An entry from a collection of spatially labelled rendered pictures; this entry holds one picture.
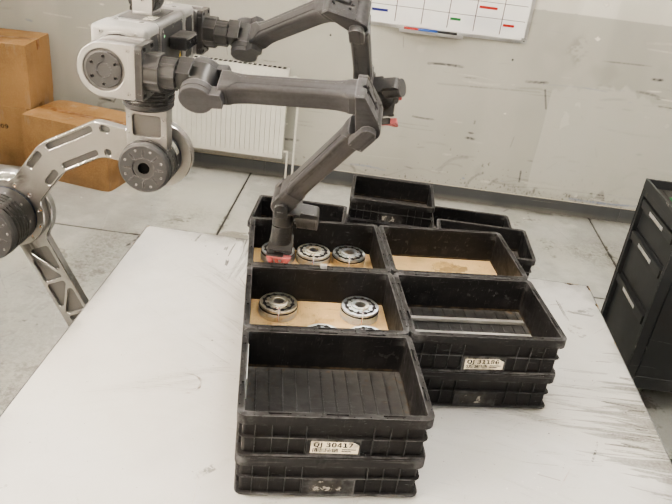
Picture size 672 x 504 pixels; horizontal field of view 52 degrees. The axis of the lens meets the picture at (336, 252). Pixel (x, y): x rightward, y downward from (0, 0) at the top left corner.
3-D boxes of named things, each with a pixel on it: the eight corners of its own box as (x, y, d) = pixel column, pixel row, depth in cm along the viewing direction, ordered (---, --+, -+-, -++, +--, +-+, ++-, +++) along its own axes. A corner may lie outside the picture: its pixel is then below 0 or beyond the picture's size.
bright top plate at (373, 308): (343, 317, 182) (343, 315, 181) (339, 296, 190) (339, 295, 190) (380, 318, 183) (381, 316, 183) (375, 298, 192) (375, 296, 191)
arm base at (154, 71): (148, 91, 159) (147, 38, 153) (182, 96, 158) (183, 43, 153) (135, 101, 151) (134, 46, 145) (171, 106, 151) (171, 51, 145)
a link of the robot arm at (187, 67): (173, 55, 152) (166, 71, 149) (219, 61, 151) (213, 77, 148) (178, 86, 159) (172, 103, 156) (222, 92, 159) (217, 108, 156)
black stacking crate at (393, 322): (241, 367, 166) (243, 328, 160) (245, 301, 192) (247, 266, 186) (402, 373, 170) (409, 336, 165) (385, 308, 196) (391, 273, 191)
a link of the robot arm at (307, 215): (279, 180, 184) (274, 204, 179) (322, 186, 184) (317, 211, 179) (279, 207, 194) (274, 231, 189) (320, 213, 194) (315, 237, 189)
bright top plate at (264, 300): (259, 313, 179) (259, 311, 179) (259, 292, 188) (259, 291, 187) (297, 315, 180) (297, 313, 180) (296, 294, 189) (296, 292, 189)
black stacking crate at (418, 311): (403, 373, 170) (411, 336, 165) (386, 308, 196) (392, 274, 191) (556, 379, 175) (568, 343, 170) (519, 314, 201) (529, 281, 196)
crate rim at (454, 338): (409, 342, 166) (411, 334, 165) (390, 279, 192) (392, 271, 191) (567, 349, 171) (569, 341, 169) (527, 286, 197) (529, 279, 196)
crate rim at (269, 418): (236, 424, 135) (236, 415, 134) (242, 335, 161) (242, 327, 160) (434, 430, 140) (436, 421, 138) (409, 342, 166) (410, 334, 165)
